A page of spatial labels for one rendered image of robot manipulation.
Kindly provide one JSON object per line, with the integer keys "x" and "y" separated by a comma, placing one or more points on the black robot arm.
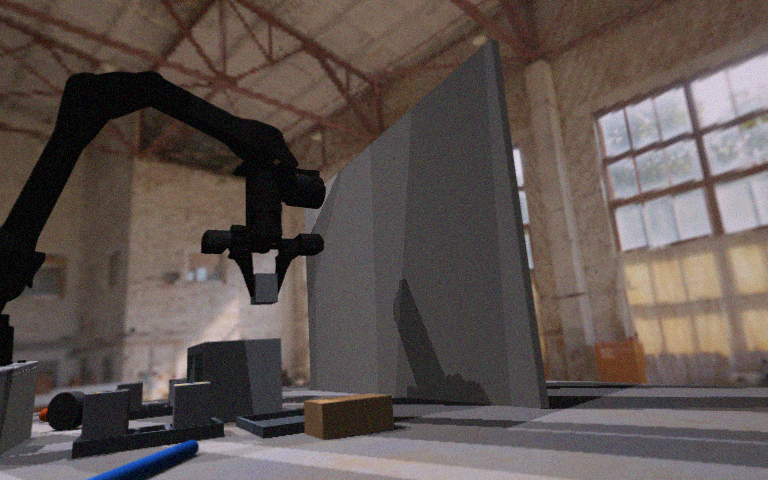
{"x": 88, "y": 102}

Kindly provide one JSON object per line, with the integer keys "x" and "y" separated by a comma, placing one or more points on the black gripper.
{"x": 263, "y": 225}

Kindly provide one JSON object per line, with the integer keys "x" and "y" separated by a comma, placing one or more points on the orange-handled screwdriver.
{"x": 43, "y": 418}

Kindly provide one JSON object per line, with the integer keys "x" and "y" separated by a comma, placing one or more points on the brown rectangular block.
{"x": 348, "y": 415}

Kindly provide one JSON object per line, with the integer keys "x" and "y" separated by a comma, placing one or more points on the blue cylinder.
{"x": 151, "y": 464}

